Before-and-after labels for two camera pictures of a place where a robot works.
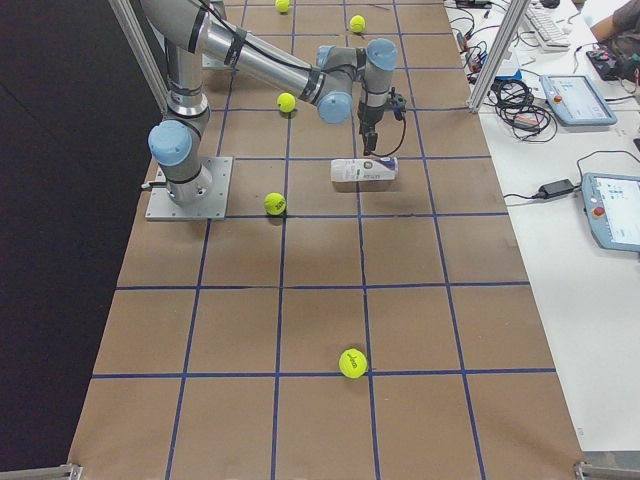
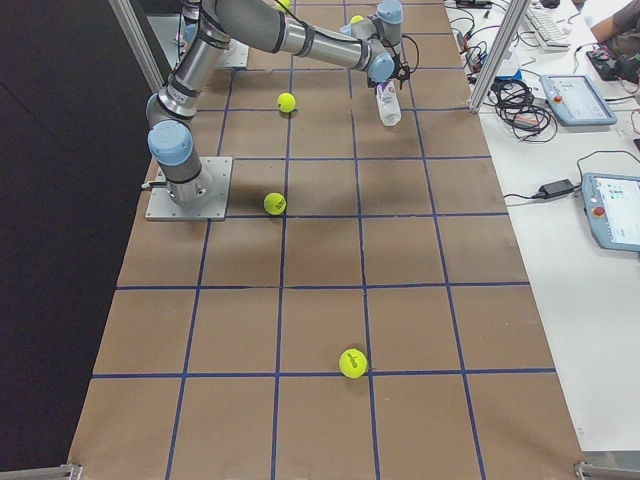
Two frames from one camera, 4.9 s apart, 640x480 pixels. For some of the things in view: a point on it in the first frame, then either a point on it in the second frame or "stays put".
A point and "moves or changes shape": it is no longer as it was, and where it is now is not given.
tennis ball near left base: (283, 5) stays put
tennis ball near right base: (274, 203) stays put
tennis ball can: (364, 175) moves or changes shape
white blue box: (509, 70) stays put
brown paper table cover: (361, 317) stays put
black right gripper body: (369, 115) -> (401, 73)
